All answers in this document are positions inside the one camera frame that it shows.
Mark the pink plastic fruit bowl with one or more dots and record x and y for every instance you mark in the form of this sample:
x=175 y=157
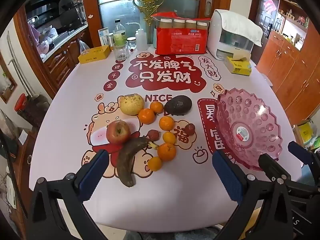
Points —
x=247 y=130

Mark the flat yellow box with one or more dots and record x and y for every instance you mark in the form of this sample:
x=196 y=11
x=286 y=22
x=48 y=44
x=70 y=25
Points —
x=93 y=54

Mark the small yellow-orange mandarin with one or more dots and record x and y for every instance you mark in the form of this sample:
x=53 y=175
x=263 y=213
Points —
x=169 y=138
x=155 y=163

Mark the brown kitchen counter cabinet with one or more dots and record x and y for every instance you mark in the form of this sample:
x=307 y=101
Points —
x=62 y=57

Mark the red apple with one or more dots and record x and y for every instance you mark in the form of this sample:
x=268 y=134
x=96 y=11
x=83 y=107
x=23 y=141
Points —
x=118 y=131

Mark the yellow tissue pack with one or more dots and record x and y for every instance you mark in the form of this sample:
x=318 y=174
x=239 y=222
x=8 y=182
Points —
x=237 y=66

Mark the yellow pear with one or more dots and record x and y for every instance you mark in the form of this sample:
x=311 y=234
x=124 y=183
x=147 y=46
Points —
x=131 y=104

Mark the cardboard box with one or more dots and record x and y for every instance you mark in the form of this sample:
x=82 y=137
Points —
x=303 y=132

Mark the grey fuzzy clothing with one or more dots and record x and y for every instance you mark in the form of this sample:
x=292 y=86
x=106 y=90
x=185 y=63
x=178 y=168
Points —
x=162 y=233

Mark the clear glass tumbler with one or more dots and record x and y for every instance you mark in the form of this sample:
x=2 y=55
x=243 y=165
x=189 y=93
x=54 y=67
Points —
x=120 y=51

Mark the brown overripe banana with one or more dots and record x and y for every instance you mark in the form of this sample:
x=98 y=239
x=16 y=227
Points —
x=127 y=160

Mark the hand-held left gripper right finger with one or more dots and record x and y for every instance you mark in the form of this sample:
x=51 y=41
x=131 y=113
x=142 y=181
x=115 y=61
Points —
x=228 y=177

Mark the white squeeze bottle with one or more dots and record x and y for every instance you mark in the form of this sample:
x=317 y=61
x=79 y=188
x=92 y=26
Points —
x=140 y=40

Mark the frosted glass door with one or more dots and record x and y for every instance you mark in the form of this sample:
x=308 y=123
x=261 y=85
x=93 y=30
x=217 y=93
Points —
x=112 y=5

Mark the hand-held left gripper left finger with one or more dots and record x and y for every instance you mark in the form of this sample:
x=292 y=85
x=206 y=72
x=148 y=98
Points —
x=96 y=173

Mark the pink plastic bag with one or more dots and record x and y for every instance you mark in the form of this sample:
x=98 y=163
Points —
x=35 y=33

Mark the white countertop appliance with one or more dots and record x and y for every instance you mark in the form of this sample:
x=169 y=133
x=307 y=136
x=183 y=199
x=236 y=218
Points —
x=217 y=40

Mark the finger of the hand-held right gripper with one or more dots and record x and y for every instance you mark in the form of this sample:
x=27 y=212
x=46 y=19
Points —
x=302 y=151
x=272 y=167

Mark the dark avocado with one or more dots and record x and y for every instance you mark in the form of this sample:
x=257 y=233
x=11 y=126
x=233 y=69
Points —
x=178 y=105

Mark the small glass jar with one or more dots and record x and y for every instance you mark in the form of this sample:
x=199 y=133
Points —
x=131 y=43

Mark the white refrigerator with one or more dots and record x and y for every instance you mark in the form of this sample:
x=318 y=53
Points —
x=20 y=62

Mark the orange wooden cabinet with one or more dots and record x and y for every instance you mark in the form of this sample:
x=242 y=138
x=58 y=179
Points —
x=292 y=67

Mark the red lychee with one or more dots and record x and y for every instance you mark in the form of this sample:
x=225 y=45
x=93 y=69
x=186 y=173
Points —
x=189 y=129
x=153 y=135

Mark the white towel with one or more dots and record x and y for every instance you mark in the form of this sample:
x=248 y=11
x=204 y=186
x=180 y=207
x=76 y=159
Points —
x=245 y=26

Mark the wooden wall shelf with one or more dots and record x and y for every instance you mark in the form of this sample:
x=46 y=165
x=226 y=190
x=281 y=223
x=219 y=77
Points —
x=295 y=12

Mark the orange mandarin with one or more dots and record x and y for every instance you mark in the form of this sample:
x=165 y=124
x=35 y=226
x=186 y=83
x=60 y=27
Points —
x=167 y=152
x=157 y=106
x=166 y=124
x=146 y=115

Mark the printed red and white tablecloth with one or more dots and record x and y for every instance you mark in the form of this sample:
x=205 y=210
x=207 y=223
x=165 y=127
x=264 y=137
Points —
x=75 y=92

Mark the small metal tin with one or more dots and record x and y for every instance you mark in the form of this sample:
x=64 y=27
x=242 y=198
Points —
x=110 y=39

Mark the red door decoration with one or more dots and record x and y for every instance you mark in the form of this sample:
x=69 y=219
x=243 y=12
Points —
x=270 y=5

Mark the dark wooden door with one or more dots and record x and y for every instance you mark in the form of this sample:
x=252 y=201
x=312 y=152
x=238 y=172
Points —
x=260 y=25

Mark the glass jar red lid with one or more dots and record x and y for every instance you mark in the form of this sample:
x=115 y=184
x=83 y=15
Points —
x=30 y=110

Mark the white and blue carton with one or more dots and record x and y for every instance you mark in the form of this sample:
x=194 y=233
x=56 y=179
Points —
x=103 y=36

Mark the wooden picture frame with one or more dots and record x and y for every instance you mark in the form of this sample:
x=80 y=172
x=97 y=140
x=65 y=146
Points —
x=7 y=85

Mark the plastic bottle green label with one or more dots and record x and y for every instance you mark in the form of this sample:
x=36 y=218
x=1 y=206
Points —
x=119 y=33

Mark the white plastic bag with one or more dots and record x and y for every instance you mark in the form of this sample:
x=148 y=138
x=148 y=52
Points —
x=83 y=46

